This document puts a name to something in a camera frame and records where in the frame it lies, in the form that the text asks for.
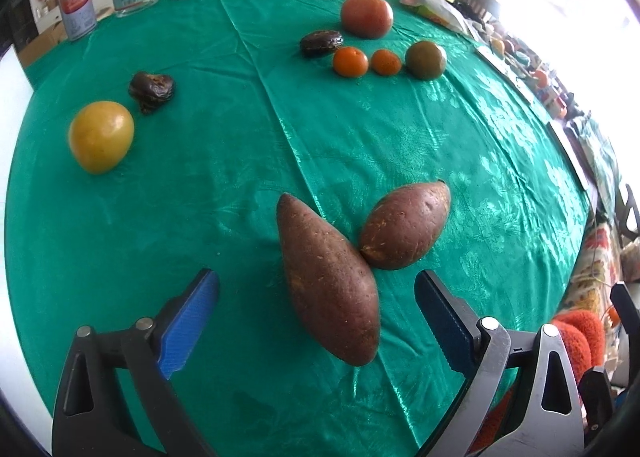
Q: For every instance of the yellow round fruit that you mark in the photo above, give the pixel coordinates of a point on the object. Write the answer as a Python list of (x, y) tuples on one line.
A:
[(100, 136)]

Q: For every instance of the green satin tablecloth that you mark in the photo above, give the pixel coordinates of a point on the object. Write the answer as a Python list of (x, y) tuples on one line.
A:
[(252, 119)]

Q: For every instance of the orange fuzzy sleeve forearm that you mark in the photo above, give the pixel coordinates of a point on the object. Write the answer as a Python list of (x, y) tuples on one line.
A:
[(583, 337)]

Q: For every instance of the white cardboard box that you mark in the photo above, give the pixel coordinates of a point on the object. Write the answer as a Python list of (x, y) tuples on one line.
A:
[(18, 385)]

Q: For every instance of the green-brown round fruit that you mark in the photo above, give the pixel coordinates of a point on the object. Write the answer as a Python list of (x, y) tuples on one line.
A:
[(426, 60)]

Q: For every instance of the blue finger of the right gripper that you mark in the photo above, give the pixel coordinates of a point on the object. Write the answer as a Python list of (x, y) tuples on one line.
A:
[(628, 312)]

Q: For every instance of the dark wrinkled fruit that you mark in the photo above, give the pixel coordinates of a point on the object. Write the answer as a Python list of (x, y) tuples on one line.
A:
[(150, 90), (321, 43)]

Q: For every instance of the large red apple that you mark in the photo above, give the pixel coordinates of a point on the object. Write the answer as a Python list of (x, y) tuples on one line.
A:
[(367, 19)]

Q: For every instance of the red white tin can left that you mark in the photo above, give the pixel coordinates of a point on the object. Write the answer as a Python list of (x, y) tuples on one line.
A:
[(78, 18)]

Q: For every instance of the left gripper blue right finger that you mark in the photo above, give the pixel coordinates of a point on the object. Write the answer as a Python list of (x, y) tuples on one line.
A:
[(460, 333)]

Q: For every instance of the white snack bag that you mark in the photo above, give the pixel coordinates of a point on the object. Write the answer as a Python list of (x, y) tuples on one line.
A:
[(439, 12)]

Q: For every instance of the small orange mandarin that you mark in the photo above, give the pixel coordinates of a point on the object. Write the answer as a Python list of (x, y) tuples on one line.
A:
[(385, 63), (350, 62)]

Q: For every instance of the long sweet potato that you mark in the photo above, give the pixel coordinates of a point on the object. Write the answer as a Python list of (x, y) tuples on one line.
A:
[(332, 288)]

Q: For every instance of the short sweet potato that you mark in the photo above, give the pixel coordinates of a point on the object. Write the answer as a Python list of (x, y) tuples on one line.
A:
[(405, 224)]

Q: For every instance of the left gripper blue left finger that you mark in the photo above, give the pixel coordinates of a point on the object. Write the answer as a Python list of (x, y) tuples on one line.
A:
[(174, 331)]

